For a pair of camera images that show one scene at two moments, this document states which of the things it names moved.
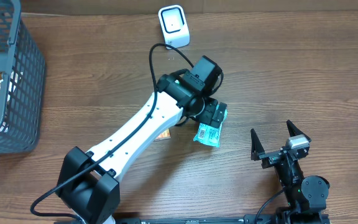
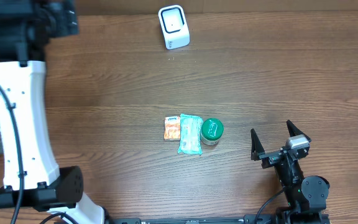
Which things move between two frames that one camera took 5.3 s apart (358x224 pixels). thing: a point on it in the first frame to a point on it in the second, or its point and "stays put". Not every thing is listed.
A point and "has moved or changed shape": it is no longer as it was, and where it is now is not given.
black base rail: [247, 219] stays put
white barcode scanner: [174, 25] stays put
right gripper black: [270, 158] stays put
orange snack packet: [165, 135] has moved or changed shape
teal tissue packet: [207, 134] to [191, 141]
